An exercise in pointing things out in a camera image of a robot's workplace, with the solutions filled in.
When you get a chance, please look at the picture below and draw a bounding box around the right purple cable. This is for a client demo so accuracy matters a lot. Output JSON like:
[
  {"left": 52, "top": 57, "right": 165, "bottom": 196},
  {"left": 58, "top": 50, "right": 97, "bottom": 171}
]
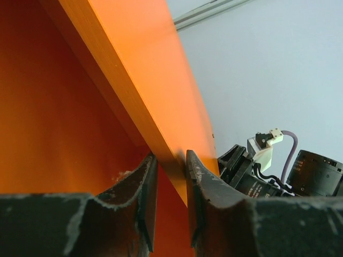
[{"left": 281, "top": 130, "right": 299, "bottom": 183}]

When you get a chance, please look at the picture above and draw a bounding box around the orange shelf cabinet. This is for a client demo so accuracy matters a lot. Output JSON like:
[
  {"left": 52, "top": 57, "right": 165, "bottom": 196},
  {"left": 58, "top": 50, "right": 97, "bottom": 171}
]
[{"left": 1, "top": 1, "right": 218, "bottom": 256}]

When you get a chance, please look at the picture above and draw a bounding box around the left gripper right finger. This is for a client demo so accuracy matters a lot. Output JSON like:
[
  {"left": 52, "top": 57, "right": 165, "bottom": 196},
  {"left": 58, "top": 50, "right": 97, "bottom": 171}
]
[{"left": 186, "top": 150, "right": 342, "bottom": 256}]

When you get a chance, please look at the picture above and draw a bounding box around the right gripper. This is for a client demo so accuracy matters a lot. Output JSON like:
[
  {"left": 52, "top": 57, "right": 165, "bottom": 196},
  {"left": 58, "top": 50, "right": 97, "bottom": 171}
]
[{"left": 218, "top": 145, "right": 282, "bottom": 198}]

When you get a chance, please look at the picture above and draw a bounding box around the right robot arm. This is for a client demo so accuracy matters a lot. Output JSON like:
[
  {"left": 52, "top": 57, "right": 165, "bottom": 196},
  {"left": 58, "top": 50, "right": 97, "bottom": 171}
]
[{"left": 218, "top": 145, "right": 342, "bottom": 198}]

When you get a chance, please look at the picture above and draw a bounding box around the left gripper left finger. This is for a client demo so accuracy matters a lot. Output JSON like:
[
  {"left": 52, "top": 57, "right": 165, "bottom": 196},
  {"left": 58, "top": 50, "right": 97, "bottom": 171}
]
[{"left": 1, "top": 154, "right": 158, "bottom": 256}]

